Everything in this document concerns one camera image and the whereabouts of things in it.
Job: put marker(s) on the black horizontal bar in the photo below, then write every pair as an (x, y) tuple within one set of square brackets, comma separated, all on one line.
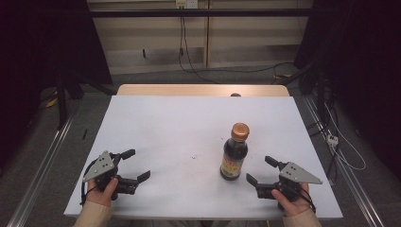
[(201, 12)]

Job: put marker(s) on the black metal stand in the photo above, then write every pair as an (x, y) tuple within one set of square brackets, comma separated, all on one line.
[(61, 104)]

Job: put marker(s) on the person's left hand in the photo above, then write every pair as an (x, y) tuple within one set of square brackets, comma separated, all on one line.
[(102, 197)]

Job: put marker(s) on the white wall socket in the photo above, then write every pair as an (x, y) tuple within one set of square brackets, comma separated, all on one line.
[(186, 3)]

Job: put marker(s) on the white board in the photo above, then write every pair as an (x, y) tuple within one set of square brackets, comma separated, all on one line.
[(176, 132)]

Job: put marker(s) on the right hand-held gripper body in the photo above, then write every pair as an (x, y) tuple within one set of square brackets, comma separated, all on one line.
[(294, 175)]

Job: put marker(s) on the wooden wall post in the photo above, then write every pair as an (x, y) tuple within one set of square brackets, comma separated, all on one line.
[(206, 34)]

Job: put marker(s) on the wooden table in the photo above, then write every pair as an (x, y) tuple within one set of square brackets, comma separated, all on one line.
[(189, 90)]

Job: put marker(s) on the small dark round knob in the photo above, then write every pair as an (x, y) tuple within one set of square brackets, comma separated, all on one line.
[(235, 94)]

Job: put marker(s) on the dark sauce bottle orange cap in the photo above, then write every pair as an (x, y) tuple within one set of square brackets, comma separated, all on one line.
[(235, 154)]

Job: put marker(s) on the white power strip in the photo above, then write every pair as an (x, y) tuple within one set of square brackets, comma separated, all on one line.
[(332, 140)]

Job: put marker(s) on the black curtain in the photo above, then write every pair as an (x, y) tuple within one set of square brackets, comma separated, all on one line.
[(362, 63), (41, 47)]

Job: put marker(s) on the person's right hand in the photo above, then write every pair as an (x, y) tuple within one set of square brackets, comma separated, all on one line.
[(294, 206)]

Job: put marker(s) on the metal floor rail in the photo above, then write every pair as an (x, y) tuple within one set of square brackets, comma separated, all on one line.
[(41, 170), (353, 183)]

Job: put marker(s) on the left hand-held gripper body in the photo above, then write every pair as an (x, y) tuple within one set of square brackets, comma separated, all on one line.
[(104, 165)]

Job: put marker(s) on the small black floor stick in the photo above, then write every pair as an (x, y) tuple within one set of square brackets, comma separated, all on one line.
[(84, 134)]

